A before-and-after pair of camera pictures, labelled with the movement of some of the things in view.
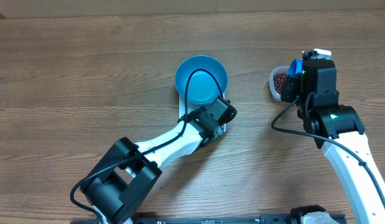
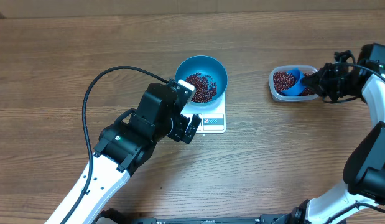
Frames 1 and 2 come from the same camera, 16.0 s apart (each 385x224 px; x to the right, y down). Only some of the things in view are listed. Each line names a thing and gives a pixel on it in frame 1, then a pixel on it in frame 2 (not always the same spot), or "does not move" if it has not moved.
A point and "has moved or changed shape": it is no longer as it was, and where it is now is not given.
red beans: (279, 80) does not move
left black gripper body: (218, 130) -> (176, 131)
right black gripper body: (292, 88) -> (336, 83)
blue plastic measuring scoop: (296, 67) has moved or changed shape
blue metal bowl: (201, 89) does not move
